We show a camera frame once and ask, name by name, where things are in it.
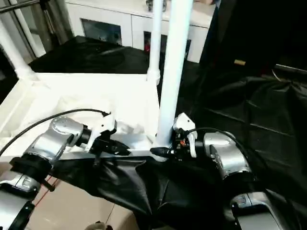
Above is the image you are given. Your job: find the white cabinet with glass doors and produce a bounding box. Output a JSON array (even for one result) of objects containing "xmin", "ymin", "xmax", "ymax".
[{"xmin": 64, "ymin": 0, "xmax": 215, "ymax": 63}]

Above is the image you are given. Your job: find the grey item on cabinet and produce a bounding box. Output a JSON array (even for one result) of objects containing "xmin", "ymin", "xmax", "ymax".
[{"xmin": 146, "ymin": 0, "xmax": 168, "ymax": 12}]

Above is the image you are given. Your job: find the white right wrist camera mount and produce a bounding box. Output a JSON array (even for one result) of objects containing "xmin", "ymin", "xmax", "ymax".
[{"xmin": 172, "ymin": 112, "xmax": 197, "ymax": 158}]

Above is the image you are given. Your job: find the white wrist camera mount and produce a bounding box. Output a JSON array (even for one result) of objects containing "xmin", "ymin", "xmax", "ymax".
[
  {"xmin": 83, "ymin": 112, "xmax": 118, "ymax": 153},
  {"xmin": 172, "ymin": 112, "xmax": 197, "ymax": 158}
]

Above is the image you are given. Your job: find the grey metal rack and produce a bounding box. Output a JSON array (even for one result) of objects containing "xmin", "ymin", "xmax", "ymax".
[{"xmin": 0, "ymin": 0, "xmax": 74, "ymax": 58}]

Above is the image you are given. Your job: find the black mat cover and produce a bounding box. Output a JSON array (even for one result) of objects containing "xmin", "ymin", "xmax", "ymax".
[{"xmin": 0, "ymin": 35, "xmax": 307, "ymax": 230}]

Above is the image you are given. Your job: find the long black pole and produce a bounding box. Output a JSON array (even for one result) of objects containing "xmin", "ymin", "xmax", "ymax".
[{"xmin": 274, "ymin": 64, "xmax": 307, "ymax": 76}]

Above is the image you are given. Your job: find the black metal stand leg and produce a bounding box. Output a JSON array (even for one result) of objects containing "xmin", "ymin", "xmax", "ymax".
[{"xmin": 43, "ymin": 178, "xmax": 56, "ymax": 192}]

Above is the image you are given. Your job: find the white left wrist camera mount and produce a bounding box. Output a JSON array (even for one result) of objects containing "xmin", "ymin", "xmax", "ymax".
[{"xmin": 83, "ymin": 112, "xmax": 118, "ymax": 153}]

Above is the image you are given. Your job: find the white plastic table top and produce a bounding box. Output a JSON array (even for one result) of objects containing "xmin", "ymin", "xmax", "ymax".
[{"xmin": 0, "ymin": 71, "xmax": 168, "ymax": 163}]

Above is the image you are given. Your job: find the white plastic table leg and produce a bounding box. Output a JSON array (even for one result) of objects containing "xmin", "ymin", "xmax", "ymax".
[
  {"xmin": 146, "ymin": 0, "xmax": 166, "ymax": 84},
  {"xmin": 153, "ymin": 0, "xmax": 194, "ymax": 148},
  {"xmin": 0, "ymin": 20, "xmax": 35, "ymax": 81}
]

